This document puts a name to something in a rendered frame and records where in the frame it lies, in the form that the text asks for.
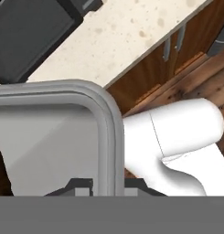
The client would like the grey tupperware container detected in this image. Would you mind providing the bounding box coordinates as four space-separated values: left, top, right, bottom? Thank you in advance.
0 79 126 197

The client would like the black hob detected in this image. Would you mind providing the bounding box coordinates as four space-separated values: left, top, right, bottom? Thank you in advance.
0 0 104 85

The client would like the brown wooden cupboard door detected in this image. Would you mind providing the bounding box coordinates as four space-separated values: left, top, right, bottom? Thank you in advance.
171 0 224 76
105 36 176 116

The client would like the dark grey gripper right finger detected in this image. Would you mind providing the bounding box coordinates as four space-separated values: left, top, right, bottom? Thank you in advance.
124 178 168 197

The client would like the grey cupboard door handle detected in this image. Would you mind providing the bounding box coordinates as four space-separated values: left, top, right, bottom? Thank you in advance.
174 25 187 53
162 37 172 62

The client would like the dark grey appliance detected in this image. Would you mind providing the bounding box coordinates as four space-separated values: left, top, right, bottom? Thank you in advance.
206 27 224 58

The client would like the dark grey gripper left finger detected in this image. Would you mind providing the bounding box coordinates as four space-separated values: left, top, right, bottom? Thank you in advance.
44 177 94 197

